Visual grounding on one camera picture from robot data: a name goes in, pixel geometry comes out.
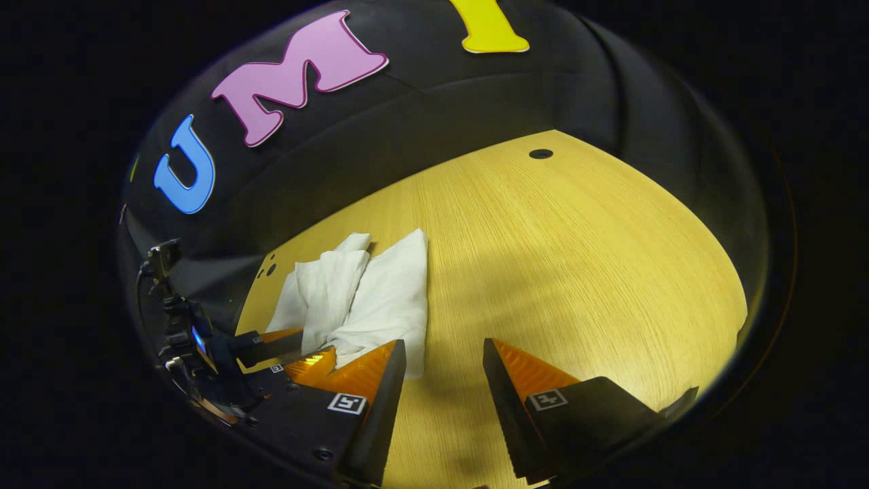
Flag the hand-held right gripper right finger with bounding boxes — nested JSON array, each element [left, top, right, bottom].
[[482, 338, 700, 484]]

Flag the black backdrop cloth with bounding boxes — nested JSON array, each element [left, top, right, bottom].
[[119, 0, 768, 327]]

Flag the white jeans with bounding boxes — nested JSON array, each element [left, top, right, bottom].
[[265, 229, 430, 380]]

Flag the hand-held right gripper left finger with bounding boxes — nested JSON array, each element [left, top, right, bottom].
[[244, 340, 407, 488]]

